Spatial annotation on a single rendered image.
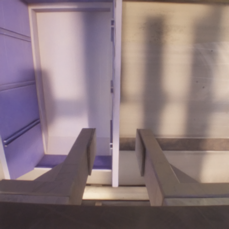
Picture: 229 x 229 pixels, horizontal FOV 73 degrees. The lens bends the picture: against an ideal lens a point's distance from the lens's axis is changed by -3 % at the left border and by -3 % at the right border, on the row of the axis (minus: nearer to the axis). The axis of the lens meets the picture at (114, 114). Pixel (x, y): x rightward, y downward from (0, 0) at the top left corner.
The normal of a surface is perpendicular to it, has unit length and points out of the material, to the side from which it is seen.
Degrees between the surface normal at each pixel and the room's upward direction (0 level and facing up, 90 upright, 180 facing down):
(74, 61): 0
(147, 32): 2
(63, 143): 28
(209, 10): 1
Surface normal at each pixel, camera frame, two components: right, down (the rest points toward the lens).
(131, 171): 0.00, 0.28
